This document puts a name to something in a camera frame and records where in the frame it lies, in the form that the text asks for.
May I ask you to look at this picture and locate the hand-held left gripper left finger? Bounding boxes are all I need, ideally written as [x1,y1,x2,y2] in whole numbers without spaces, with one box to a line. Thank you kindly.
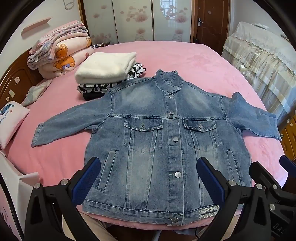
[24,156,102,241]

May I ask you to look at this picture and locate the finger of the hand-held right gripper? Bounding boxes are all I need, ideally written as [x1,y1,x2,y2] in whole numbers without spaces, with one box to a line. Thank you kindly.
[249,161,282,195]
[279,155,296,174]

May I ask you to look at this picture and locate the folded black-white patterned garment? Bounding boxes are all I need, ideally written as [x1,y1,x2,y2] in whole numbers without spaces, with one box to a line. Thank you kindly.
[77,62,147,94]

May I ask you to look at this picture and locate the folded white fleece garment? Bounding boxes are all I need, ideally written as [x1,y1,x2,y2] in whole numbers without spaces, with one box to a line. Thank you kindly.
[75,51,137,84]

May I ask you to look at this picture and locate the brown wooden door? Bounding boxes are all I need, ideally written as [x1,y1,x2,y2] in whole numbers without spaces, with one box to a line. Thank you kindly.
[193,0,230,50]

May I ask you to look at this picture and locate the pink bed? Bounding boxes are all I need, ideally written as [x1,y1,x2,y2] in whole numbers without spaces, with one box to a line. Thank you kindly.
[3,40,289,234]

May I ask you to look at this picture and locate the person's beige trousers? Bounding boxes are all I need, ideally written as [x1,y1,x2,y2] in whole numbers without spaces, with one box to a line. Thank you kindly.
[61,209,109,241]

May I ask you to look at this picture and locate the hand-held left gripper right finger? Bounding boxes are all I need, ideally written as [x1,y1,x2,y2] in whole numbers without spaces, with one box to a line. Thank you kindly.
[196,157,273,241]

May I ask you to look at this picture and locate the pink wall shelf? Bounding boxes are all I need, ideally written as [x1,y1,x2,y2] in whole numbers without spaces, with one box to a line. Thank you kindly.
[21,18,52,36]

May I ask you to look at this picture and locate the blue denim jacket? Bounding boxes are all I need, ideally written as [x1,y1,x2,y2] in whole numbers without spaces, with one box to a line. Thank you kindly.
[31,69,282,226]

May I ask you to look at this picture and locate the floral sliding-door wardrobe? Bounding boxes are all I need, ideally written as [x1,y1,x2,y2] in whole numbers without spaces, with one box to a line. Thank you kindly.
[79,0,197,47]

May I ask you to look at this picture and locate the brown wooden headboard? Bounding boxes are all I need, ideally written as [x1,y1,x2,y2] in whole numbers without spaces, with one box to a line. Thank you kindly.
[0,47,44,106]

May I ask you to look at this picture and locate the pale checked cloth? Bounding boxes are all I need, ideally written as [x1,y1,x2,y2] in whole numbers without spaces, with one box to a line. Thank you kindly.
[21,79,53,107]

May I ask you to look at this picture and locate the pink printed pillow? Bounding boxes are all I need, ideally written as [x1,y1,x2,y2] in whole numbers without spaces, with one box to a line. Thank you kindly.
[0,100,30,150]

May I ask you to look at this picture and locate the folded black garment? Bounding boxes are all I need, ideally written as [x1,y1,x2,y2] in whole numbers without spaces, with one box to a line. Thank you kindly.
[83,91,109,102]

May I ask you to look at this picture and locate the brown wooden cabinet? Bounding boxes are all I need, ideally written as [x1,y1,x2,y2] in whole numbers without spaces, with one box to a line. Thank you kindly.
[279,118,296,160]

